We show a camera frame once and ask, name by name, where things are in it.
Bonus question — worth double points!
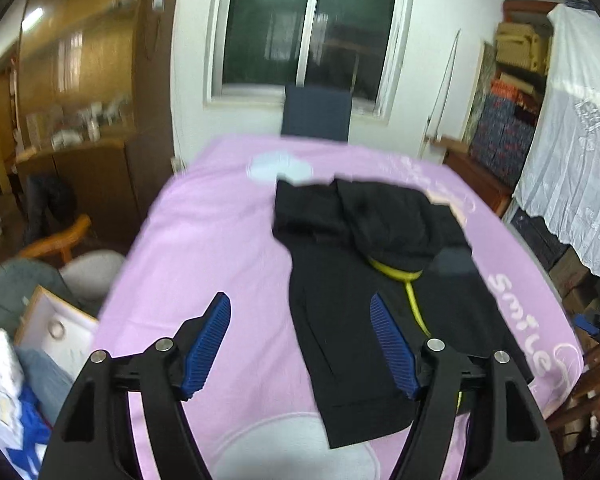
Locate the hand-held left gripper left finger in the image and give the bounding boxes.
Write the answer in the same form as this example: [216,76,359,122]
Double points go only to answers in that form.
[39,291,232,480]

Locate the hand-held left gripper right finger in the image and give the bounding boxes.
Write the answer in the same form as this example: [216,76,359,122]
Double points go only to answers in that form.
[369,292,565,480]

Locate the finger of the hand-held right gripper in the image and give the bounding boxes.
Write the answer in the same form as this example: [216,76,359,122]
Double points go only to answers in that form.
[574,310,600,353]

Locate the black hooded jacket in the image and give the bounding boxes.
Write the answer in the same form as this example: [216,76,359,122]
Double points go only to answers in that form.
[271,177,535,450]

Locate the brown cardboard box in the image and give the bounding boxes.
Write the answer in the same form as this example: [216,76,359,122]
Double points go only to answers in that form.
[550,247,600,311]

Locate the dark woven box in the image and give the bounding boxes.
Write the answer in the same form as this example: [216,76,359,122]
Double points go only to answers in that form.
[510,207,566,271]

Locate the purple printed blanket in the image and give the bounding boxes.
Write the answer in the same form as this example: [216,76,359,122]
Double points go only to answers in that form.
[87,135,586,480]

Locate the grey cushion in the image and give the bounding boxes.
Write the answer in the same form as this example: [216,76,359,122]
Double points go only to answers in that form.
[60,252,126,306]

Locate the wood-framed white box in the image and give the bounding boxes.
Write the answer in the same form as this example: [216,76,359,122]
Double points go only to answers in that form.
[15,285,101,386]

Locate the white lace curtain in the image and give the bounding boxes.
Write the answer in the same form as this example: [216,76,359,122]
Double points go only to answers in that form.
[512,2,600,308]

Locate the wooden armchair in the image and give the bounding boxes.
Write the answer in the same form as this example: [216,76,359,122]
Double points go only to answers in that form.
[17,214,92,268]

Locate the brown low wooden cabinet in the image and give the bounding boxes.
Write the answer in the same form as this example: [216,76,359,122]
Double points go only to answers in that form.
[440,135,513,218]

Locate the blue cloth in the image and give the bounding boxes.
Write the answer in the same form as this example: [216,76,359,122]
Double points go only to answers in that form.
[5,350,76,480]

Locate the stack of blue patterned boxes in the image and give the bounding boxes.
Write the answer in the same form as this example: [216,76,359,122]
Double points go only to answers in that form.
[470,95,536,191]

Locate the wooden glass-front cabinet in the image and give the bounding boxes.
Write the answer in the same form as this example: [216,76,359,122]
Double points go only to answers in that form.
[15,0,186,226]

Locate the white printed packet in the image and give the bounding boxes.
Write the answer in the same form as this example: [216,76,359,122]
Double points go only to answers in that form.
[0,330,28,441]

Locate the dark hanging pants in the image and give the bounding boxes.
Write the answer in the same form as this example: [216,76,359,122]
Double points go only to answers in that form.
[22,174,78,248]

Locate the orange patterned box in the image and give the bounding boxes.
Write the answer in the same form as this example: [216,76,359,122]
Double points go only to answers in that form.
[490,80,538,107]

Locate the dark blue chair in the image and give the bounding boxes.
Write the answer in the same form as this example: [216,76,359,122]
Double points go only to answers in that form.
[281,85,353,143]

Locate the floral patterned panel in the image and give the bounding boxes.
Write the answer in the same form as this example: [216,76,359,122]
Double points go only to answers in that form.
[462,42,496,146]

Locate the tan woven box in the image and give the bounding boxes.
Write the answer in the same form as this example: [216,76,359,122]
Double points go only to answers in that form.
[496,21,543,50]
[497,42,551,73]

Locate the sliding glass window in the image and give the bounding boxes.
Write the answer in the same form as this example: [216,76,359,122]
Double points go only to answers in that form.
[204,0,416,123]

